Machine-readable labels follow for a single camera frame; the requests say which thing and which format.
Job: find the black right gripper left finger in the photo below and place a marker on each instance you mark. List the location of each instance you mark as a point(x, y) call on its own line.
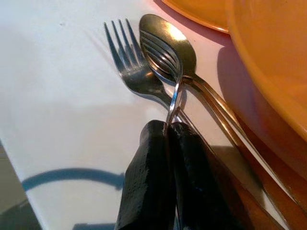
point(146, 172)

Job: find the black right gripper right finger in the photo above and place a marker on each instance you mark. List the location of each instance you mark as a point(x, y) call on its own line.
point(201, 187)

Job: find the silver metal fork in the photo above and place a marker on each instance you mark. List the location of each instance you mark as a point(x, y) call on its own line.
point(136, 76)
point(165, 56)

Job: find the silver metal spoon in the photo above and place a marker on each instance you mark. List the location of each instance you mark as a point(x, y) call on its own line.
point(172, 40)

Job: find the orange plastic bowl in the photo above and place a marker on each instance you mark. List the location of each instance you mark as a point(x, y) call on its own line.
point(273, 48)

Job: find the orange plastic plate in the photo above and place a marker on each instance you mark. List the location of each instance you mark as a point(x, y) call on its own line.
point(199, 12)

